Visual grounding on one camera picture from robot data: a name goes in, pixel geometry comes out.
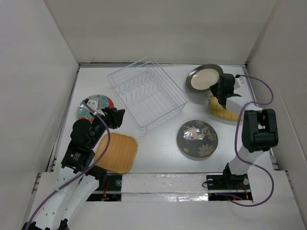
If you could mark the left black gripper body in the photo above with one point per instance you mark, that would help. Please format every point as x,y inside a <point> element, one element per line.
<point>107,118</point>

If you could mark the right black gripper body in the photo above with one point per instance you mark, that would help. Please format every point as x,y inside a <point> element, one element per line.
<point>216,90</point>

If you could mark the yellow fan-shaped bamboo plate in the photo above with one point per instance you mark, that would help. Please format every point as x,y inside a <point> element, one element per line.
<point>217,110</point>

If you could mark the dark rimmed cream plate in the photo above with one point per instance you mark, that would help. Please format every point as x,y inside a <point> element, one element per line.
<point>203,77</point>

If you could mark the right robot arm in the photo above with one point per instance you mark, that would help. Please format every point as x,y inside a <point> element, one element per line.
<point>256,131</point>

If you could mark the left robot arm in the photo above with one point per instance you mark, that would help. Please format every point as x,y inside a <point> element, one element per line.
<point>79,176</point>

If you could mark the colourful red teal plate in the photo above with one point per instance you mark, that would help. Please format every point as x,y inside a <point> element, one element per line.
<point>84,113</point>

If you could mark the square woven bamboo tray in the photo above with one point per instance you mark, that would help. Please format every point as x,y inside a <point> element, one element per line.
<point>120,155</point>

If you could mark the black plate with deer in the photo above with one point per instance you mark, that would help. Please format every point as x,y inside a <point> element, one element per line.
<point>197,139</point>

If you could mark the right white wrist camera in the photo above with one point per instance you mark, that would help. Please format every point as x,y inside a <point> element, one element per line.
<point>238,82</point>

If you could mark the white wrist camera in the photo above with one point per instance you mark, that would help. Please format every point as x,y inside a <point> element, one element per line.
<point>96,102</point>
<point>238,82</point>

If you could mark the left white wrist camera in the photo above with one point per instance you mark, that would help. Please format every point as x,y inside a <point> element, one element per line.
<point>96,102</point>

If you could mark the white wire dish rack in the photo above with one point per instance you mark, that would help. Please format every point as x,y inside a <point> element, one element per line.
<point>148,92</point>

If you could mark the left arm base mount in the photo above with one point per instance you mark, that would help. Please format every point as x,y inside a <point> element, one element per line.
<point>110,191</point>

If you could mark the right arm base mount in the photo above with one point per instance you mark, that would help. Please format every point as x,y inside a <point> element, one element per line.
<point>226,185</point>

